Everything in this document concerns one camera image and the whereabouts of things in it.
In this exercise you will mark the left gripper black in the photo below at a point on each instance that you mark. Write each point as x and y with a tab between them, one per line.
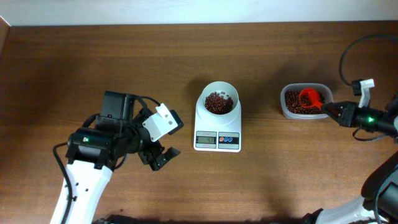
148	157

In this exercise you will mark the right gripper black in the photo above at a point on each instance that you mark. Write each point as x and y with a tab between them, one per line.
347	114

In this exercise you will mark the orange measuring scoop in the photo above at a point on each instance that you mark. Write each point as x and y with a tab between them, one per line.
313	97

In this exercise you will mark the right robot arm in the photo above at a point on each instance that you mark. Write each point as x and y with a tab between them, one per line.
378	200

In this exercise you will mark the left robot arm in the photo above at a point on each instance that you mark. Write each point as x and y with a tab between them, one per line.
89	168

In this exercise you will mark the white digital kitchen scale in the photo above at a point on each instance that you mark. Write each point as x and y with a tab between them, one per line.
217	132

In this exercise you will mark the clear plastic bean container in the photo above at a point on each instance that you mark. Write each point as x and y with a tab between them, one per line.
326	96

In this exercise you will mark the red beans pile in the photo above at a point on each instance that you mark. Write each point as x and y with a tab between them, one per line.
293	105

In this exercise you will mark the red beans in bowl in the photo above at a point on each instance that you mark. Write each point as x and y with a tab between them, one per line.
217	103

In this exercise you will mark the white round bowl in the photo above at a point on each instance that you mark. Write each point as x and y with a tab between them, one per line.
220	87

